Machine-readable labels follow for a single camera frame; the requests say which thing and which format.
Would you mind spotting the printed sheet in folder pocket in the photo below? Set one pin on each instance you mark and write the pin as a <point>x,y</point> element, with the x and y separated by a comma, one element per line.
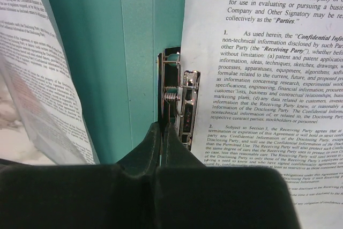
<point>36,70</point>

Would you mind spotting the teal file folder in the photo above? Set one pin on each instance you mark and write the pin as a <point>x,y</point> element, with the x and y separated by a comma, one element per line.
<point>112,48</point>

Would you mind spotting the white printed paper sheets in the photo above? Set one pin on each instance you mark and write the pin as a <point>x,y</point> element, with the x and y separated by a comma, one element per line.
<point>270,93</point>

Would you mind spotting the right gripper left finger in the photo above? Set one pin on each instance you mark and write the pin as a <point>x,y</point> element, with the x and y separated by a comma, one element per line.
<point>82,196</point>

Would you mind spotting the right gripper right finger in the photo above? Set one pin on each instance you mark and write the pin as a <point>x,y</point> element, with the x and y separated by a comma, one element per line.
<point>189,194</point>

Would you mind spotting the silver folder clip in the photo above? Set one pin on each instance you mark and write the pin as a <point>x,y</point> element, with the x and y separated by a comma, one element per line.
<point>177,95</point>

